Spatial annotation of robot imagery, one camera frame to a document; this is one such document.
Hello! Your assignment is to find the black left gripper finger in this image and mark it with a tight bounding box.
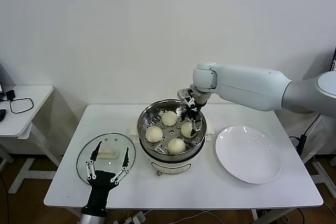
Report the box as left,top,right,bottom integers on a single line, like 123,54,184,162
110,147,130,185
83,141,103,181

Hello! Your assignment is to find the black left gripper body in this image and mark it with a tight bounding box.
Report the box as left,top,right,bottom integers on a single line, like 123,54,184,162
80,170,117,215

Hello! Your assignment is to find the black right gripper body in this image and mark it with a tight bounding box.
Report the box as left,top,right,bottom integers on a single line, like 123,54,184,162
183,103,203,123

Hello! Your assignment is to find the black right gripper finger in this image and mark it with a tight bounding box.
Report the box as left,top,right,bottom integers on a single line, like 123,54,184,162
190,119,203,138
179,105,190,121

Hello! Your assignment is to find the white steamed baozi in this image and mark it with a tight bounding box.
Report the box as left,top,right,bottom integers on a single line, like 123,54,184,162
167,137,186,155
161,111,178,127
145,126,163,143
181,122,195,138

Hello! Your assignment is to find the glass lid with white handle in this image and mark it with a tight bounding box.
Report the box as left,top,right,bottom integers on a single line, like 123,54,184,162
76,133,137,185

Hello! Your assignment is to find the stainless steel steamer basket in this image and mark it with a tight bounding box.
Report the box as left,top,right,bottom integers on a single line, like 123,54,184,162
136,99,207,158

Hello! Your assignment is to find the white electric cooker base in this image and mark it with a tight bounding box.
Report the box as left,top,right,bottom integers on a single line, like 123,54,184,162
129,119,215,177

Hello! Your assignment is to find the white power strip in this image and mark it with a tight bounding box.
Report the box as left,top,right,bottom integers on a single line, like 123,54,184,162
125,211,148,224

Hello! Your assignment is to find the white round plate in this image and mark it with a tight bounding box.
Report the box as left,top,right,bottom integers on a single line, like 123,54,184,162
215,126,282,184

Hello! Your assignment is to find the dark monitor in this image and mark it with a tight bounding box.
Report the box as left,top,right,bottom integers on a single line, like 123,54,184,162
0,63,14,99

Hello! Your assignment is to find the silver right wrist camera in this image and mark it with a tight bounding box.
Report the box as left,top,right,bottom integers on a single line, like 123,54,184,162
176,88,196,105

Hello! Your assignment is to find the black looped cable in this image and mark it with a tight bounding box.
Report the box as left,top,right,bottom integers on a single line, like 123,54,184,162
9,98,34,115

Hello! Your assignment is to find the thin white floor cable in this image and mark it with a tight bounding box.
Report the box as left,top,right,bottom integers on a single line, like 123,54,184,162
146,209,229,224

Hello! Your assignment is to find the black power brick with cable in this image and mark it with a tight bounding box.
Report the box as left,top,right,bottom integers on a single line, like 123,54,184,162
288,113,323,156

